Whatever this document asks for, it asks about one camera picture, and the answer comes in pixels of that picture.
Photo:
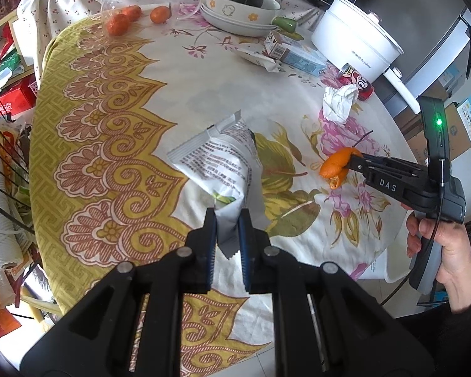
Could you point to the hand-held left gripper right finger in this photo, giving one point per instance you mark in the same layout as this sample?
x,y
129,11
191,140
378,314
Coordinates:
x,y
244,251

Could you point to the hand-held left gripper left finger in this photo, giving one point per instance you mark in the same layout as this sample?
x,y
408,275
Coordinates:
x,y
211,243

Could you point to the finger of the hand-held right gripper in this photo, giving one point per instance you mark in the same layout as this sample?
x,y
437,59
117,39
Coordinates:
x,y
392,165
388,184

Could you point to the orange peel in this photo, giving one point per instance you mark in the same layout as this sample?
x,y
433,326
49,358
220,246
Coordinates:
x,y
333,167

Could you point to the white printed snack bag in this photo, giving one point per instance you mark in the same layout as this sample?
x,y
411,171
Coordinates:
x,y
219,165

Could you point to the white plastic trash bin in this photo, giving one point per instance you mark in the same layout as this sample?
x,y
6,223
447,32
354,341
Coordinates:
x,y
388,267

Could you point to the person's right forearm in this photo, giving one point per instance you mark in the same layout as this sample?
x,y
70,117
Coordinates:
x,y
467,330

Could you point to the person's right hand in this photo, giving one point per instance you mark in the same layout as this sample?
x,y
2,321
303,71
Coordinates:
x,y
459,259

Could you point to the crumpled white tissue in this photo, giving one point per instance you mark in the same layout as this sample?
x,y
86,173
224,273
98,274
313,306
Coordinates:
x,y
339,104

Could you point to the red drink can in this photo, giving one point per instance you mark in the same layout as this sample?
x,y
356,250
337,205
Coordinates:
x,y
357,83

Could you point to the white electric cooking pot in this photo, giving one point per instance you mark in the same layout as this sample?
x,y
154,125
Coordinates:
x,y
353,35

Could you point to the yellow-edged floral tablecloth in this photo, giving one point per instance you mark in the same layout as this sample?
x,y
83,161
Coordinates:
x,y
141,125

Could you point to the grey refrigerator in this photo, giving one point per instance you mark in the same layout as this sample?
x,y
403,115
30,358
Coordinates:
x,y
428,27

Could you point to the blue and white drink carton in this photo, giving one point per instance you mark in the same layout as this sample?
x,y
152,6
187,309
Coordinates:
x,y
298,57

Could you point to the small green object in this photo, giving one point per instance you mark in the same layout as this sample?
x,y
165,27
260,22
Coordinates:
x,y
284,24

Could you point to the white paper towel roll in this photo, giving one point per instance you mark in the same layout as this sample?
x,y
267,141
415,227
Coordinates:
x,y
4,220

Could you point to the white flower-print plate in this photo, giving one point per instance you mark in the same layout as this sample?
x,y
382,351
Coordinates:
x,y
235,27

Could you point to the orange packet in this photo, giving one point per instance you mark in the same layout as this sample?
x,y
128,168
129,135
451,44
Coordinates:
x,y
0,324

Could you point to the white flower-print bowl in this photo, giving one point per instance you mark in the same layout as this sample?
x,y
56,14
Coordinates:
x,y
227,10

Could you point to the red cardboard box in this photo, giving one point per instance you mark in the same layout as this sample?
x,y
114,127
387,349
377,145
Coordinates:
x,y
11,98

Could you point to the green and white packet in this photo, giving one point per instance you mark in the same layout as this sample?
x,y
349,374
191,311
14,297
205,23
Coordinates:
x,y
2,65

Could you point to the white small-print cloth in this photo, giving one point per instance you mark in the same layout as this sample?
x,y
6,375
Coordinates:
x,y
62,4

